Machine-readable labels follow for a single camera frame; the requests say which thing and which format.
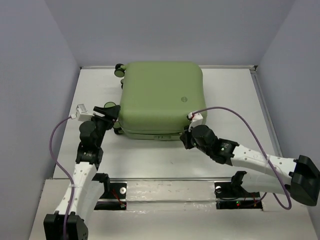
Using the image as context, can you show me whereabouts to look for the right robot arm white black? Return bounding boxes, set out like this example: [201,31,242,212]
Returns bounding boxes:
[180,124,320,207]

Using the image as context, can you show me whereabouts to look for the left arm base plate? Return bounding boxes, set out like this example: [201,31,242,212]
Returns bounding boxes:
[94,181,127,211]

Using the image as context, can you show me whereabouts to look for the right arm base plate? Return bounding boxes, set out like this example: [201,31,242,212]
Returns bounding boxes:
[214,182,263,210]

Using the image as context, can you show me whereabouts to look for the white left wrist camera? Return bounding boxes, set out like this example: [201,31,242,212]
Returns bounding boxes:
[70,104,94,122]

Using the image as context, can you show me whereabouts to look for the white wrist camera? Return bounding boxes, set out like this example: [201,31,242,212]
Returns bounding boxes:
[70,104,94,122]
[187,112,204,132]

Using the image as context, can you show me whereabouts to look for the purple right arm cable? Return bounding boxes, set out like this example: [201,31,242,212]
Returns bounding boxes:
[189,106,293,210]

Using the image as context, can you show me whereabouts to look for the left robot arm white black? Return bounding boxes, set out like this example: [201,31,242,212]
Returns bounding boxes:
[43,102,121,240]

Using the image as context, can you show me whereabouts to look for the green suitcase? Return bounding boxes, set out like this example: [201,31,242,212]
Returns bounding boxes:
[113,61,206,141]

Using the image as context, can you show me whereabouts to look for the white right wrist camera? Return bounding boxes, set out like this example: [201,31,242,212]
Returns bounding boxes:
[187,112,204,132]

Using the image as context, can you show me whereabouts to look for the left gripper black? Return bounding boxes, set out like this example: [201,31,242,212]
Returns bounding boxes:
[89,105,121,147]

